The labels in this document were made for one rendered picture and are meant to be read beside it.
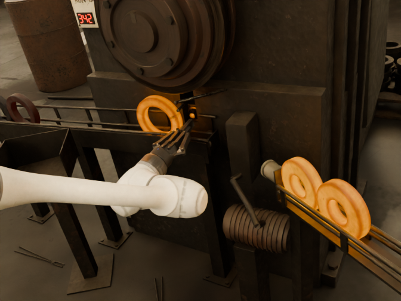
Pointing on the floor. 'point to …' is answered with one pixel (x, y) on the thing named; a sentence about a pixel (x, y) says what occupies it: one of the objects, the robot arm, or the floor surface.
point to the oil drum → (51, 42)
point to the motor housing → (255, 247)
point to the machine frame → (262, 110)
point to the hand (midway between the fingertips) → (187, 127)
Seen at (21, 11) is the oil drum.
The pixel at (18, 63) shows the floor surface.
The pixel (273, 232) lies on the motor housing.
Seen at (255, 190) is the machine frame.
